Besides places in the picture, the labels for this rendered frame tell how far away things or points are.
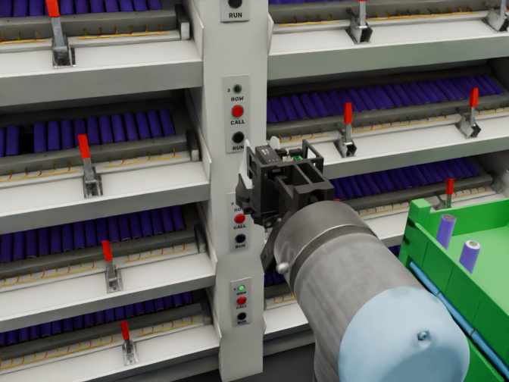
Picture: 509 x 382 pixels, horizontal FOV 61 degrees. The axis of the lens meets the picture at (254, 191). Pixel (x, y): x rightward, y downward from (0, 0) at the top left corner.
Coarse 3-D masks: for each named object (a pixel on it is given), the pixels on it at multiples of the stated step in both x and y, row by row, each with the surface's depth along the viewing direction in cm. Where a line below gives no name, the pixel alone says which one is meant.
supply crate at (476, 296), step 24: (408, 216) 60; (432, 216) 61; (456, 216) 62; (480, 216) 64; (504, 216) 65; (408, 240) 61; (432, 240) 55; (456, 240) 63; (480, 240) 63; (504, 240) 63; (432, 264) 56; (456, 264) 51; (480, 264) 59; (504, 264) 59; (456, 288) 52; (480, 288) 48; (504, 288) 55; (480, 312) 49; (504, 312) 45; (504, 336) 46; (504, 360) 46
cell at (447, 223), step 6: (444, 216) 57; (450, 216) 57; (444, 222) 57; (450, 222) 56; (438, 228) 58; (444, 228) 57; (450, 228) 57; (438, 234) 58; (444, 234) 58; (450, 234) 58; (438, 240) 59; (444, 240) 58; (444, 246) 58
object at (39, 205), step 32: (128, 96) 76; (160, 96) 78; (192, 128) 78; (128, 160) 72; (160, 160) 72; (192, 160) 73; (0, 192) 65; (32, 192) 66; (64, 192) 66; (128, 192) 68; (160, 192) 69; (192, 192) 71; (0, 224) 64; (32, 224) 66
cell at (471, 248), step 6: (468, 240) 53; (468, 246) 52; (474, 246) 52; (480, 246) 52; (462, 252) 53; (468, 252) 52; (474, 252) 52; (462, 258) 53; (468, 258) 53; (474, 258) 53; (462, 264) 54; (468, 264) 53; (474, 264) 53; (468, 270) 54
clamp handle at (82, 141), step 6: (78, 138) 63; (84, 138) 64; (84, 144) 64; (84, 150) 64; (84, 156) 64; (84, 162) 65; (90, 162) 65; (90, 168) 65; (90, 174) 65; (90, 180) 66
